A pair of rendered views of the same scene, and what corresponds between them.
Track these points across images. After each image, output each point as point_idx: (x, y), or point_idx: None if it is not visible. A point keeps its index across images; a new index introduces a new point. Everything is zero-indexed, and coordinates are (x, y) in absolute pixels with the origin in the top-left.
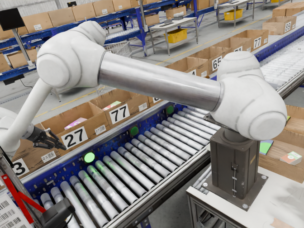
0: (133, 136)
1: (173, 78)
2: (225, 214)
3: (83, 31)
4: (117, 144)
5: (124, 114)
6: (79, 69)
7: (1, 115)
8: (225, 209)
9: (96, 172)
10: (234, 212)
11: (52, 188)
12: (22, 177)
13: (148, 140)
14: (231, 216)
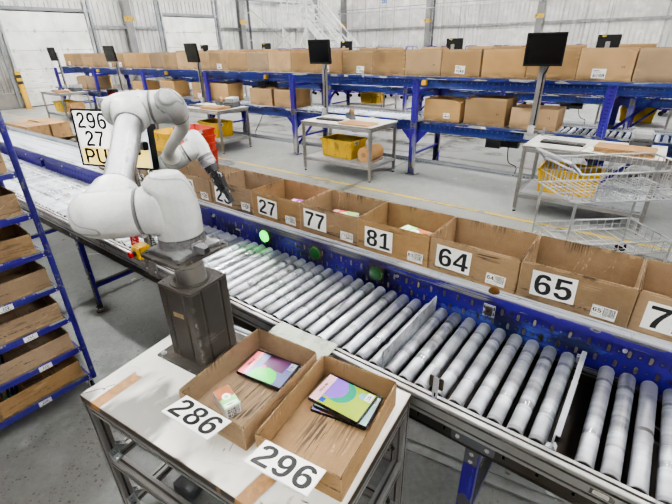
0: (319, 262)
1: (109, 150)
2: (161, 340)
3: (152, 94)
4: (299, 253)
5: (319, 225)
6: (108, 116)
7: (189, 138)
8: (167, 340)
9: (251, 251)
10: (160, 346)
11: (233, 234)
12: (227, 206)
13: (306, 273)
14: (157, 344)
